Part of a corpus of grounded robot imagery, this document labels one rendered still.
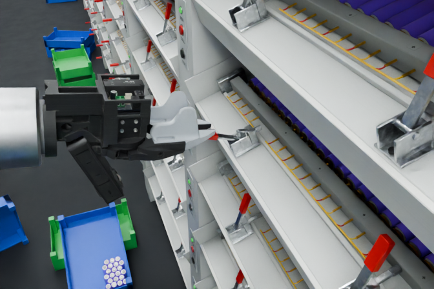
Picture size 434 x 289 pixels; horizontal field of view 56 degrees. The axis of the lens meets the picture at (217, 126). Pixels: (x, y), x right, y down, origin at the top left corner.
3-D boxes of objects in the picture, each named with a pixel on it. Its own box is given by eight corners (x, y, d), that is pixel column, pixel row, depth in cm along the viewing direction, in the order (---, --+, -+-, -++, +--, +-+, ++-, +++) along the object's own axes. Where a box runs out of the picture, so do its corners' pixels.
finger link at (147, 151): (188, 148, 50) (115, 151, 47) (186, 159, 50) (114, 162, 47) (179, 128, 53) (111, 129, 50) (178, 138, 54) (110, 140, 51)
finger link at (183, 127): (228, 111, 50) (154, 111, 47) (219, 151, 53) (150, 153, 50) (220, 100, 53) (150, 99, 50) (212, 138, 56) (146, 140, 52)
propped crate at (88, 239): (133, 288, 140) (132, 282, 134) (73, 307, 134) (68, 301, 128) (115, 210, 156) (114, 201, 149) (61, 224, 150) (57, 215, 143)
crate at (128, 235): (55, 271, 146) (50, 257, 142) (53, 231, 162) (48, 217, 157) (137, 247, 155) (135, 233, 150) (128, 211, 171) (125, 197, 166)
